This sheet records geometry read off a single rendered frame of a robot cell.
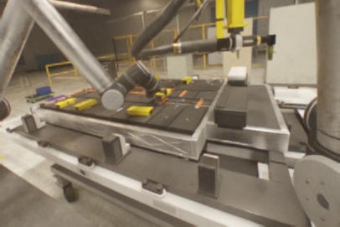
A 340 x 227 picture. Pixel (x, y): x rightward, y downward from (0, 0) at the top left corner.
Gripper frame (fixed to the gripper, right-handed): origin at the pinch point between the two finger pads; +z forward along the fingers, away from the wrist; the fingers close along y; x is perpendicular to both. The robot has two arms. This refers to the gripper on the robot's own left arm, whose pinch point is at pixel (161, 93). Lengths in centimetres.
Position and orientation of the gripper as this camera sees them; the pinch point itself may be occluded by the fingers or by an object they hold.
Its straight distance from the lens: 124.6
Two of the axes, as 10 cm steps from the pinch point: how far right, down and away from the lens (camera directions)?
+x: -2.2, 9.1, -3.5
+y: -8.8, -0.4, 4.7
